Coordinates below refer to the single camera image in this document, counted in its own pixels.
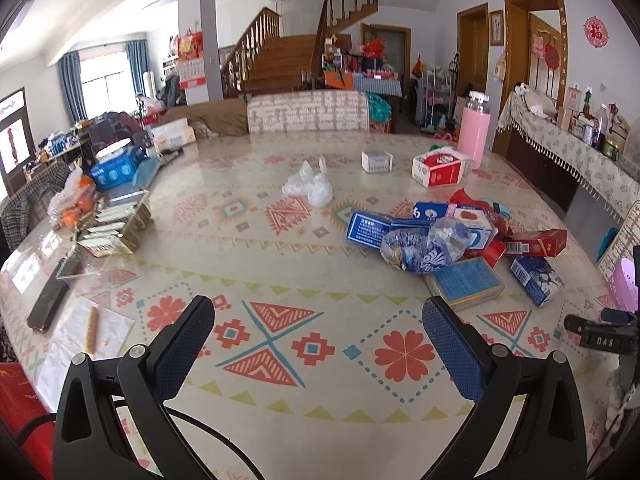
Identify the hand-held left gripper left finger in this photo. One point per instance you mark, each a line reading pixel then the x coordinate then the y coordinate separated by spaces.
pixel 187 345

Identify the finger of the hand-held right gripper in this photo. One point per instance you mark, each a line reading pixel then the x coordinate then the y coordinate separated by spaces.
pixel 617 316
pixel 574 323

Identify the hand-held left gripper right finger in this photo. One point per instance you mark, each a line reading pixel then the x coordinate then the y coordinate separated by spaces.
pixel 452 345

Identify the purple plastic basket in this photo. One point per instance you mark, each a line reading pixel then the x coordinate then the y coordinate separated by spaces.
pixel 625 280

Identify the small white medicine box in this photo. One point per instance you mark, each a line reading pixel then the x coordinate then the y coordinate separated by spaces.
pixel 377 162

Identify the blue box with tan edges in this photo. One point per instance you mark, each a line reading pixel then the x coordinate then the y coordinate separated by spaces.
pixel 465 282

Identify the patterned dining chair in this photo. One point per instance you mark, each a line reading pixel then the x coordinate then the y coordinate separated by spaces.
pixel 307 112
pixel 625 235

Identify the red cigarette box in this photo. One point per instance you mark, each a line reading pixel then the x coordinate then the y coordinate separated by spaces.
pixel 545 242

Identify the crumpled blue plastic bag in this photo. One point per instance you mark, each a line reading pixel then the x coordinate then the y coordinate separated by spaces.
pixel 425 252

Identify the tan wooden stick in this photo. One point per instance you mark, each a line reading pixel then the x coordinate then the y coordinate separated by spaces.
pixel 92 330

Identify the small red box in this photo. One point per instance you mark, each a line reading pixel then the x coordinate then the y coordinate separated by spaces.
pixel 492 251

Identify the white paper sheets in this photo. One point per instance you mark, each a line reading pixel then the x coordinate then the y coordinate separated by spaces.
pixel 70 360

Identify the blue and white medicine box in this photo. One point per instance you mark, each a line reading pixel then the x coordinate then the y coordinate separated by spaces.
pixel 430 212

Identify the teal wrapper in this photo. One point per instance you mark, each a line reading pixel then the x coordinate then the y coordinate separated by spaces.
pixel 501 208

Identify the row of gold-edged boxes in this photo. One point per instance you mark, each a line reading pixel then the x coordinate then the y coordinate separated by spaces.
pixel 117 225

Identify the flat blue box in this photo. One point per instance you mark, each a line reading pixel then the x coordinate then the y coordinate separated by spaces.
pixel 367 227

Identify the black flat case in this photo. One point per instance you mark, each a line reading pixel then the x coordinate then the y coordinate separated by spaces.
pixel 47 305

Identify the sideboard with patterned cloth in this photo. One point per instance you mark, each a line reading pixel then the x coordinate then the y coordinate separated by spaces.
pixel 565 152

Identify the light blue packet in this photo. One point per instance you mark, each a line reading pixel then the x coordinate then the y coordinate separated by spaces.
pixel 146 172

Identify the red and white carton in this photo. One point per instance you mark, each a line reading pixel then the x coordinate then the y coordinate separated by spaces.
pixel 437 167

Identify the red chair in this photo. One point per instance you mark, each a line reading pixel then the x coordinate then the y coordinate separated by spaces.
pixel 20 410

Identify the orange plastic bag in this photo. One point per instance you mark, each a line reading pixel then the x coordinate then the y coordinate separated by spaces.
pixel 77 202

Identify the blue tissue box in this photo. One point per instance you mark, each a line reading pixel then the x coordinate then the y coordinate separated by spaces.
pixel 112 172

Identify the purple tinted bottle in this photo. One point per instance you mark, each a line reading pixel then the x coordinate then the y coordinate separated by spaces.
pixel 602 127

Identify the white plastic bag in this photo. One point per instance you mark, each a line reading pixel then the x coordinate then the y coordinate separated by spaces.
pixel 312 187

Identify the white tissue box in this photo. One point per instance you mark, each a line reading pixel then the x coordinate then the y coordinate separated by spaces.
pixel 172 132

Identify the plaid chair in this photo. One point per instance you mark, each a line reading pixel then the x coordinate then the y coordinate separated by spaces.
pixel 30 200

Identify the pink water bottle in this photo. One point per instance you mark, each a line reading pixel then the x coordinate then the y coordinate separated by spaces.
pixel 474 130

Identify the dark bag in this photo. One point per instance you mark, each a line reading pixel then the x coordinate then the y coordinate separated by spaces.
pixel 115 127

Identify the white plush toy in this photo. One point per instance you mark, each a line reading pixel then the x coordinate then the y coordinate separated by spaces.
pixel 525 91

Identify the metal rack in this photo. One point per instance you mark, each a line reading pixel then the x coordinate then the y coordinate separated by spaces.
pixel 432 97

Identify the teal cloth bag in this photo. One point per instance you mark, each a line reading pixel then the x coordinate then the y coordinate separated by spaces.
pixel 380 107

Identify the white standing air conditioner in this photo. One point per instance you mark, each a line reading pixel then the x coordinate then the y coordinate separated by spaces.
pixel 148 85

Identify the wooden door with red ornaments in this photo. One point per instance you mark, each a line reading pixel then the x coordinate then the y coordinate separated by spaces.
pixel 542 45

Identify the cluttered checked-cloth table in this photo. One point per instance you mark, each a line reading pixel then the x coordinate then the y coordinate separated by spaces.
pixel 370 77

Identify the blue curtain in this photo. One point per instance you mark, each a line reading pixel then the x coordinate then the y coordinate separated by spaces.
pixel 70 85
pixel 136 67

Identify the plain wooden door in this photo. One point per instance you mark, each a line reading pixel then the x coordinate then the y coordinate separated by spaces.
pixel 472 47

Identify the wooden staircase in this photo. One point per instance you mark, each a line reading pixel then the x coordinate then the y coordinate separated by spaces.
pixel 280 60

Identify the grey glass door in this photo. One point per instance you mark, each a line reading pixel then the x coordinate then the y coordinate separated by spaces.
pixel 385 45

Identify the framed wall scroll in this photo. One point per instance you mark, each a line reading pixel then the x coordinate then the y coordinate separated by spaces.
pixel 12 135

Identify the red wall calendar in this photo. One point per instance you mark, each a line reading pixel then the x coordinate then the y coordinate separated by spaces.
pixel 192 67

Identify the red paper-cut wall decoration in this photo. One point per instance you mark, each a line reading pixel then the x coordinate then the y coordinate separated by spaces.
pixel 596 31

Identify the framed wall picture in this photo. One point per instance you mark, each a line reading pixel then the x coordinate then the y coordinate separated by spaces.
pixel 496 27

